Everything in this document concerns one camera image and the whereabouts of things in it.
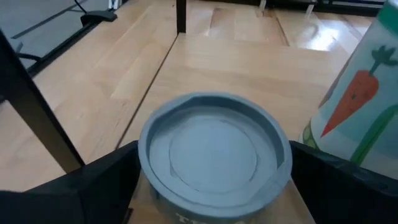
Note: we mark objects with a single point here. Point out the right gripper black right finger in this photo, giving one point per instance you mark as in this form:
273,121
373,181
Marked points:
351,193

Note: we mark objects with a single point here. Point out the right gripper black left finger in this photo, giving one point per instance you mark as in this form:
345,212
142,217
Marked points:
77,199

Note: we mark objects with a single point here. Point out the white vegetable print can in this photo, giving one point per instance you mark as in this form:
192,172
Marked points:
357,93

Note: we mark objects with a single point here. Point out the short teal can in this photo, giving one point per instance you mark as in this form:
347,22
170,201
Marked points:
214,155

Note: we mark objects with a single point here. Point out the black-framed wooden shelf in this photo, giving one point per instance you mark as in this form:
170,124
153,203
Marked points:
233,68

